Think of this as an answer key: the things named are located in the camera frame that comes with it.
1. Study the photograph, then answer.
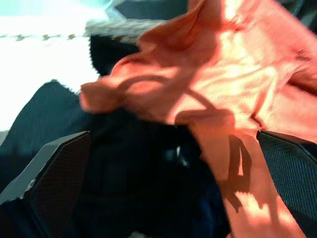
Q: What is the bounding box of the blue garment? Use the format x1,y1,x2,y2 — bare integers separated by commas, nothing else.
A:
0,81,90,194

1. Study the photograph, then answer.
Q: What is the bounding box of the orange red shirt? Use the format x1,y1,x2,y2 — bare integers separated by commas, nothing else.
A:
79,0,317,238

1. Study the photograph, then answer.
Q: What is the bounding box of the pale woven laundry basket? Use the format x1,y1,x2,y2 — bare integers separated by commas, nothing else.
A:
0,0,174,132

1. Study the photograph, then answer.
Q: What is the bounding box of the black garment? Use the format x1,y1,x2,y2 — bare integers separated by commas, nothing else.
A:
71,34,233,238

